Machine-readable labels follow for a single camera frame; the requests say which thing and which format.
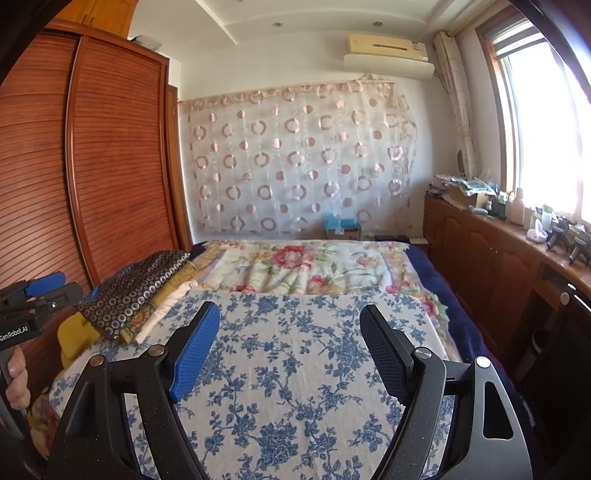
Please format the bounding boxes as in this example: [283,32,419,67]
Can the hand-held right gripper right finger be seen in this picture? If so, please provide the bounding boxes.
[359,304,536,480]

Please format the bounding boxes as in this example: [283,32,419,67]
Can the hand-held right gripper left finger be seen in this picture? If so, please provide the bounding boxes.
[46,301,221,480]

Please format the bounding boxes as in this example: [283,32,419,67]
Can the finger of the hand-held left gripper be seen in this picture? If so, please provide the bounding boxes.
[28,282,85,319]
[0,272,66,303]

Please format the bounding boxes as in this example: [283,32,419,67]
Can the navy circle-patterned shirt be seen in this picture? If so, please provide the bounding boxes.
[78,250,191,343]

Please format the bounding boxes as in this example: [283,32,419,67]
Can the person's left hand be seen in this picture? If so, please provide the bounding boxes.
[4,346,31,411]

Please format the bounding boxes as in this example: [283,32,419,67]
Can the yellow plush pillow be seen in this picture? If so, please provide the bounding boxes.
[58,314,100,370]

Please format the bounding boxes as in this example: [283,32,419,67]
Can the white folded cloth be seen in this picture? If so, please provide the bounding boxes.
[135,281,199,344]

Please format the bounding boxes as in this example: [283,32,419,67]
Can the yellow-brown cloth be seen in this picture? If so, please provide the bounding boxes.
[120,261,199,344]

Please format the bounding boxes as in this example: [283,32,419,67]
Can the blue floral sheet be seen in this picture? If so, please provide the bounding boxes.
[48,288,455,480]

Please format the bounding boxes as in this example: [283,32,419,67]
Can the floral quilt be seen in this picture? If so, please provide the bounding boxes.
[191,240,462,363]

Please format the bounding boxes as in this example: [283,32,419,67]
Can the long wooden cabinet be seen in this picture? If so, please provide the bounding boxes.
[422,191,591,462]

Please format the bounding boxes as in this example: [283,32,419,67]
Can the wooden louvred wardrobe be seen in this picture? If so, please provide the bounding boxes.
[0,0,195,416]

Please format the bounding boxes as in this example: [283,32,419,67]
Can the pile of papers and cloth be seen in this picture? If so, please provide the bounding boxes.
[427,171,502,208]

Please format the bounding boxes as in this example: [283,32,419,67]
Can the pink thermos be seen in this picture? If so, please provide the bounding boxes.
[508,188,526,225]

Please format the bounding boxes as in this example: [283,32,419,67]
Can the sheer circle-patterned curtain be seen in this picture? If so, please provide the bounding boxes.
[178,80,419,241]

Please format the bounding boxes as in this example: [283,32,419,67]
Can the black gadget with legs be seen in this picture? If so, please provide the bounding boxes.
[568,225,591,265]
[546,219,572,252]

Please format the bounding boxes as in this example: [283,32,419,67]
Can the beige window curtain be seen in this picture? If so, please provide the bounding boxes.
[434,31,478,178]

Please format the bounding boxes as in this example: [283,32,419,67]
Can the wooden framed window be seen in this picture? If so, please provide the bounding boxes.
[475,14,591,222]

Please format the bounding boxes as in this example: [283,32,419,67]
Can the beige air conditioner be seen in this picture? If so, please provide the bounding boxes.
[347,33,429,64]

